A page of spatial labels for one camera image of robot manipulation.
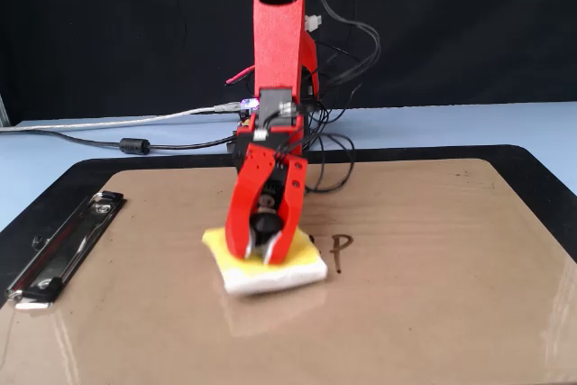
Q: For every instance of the black cloth backdrop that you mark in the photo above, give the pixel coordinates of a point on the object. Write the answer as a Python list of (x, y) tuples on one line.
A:
[(112, 20)]

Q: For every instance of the grey metal post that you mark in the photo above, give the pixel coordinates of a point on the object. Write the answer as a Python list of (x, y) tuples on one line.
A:
[(3, 110)]

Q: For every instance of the lit controller circuit board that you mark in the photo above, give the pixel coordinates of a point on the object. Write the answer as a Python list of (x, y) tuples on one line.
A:
[(249, 105)]

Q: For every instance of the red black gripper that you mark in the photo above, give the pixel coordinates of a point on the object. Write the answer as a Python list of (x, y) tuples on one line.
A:
[(288, 141)]

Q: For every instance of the brown clipboard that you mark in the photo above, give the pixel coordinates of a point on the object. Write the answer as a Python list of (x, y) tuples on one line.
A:
[(405, 313)]

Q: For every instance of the yellow white sponge with knob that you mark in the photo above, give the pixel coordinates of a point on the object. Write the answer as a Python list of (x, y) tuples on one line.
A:
[(270, 279)]

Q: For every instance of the silver metal clipboard clip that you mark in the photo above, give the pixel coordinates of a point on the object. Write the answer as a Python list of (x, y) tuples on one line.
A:
[(67, 245)]

